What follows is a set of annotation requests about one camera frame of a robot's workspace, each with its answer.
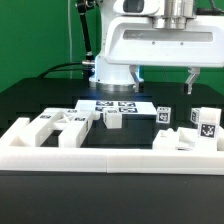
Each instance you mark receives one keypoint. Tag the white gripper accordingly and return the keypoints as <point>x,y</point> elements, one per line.
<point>134,41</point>

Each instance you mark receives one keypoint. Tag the white chair seat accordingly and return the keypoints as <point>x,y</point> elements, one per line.
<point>187,139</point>

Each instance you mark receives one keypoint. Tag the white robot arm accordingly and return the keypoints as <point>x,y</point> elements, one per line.
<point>172,14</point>

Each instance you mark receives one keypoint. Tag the white base tag plate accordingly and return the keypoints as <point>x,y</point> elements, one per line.
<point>124,107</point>

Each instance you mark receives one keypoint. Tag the white U-shaped obstacle fence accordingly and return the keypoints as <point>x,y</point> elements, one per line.
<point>14,157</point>

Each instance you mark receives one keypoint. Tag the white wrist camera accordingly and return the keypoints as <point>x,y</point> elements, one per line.
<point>136,7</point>

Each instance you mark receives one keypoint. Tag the white chair back frame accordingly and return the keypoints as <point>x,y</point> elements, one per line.
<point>73,126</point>

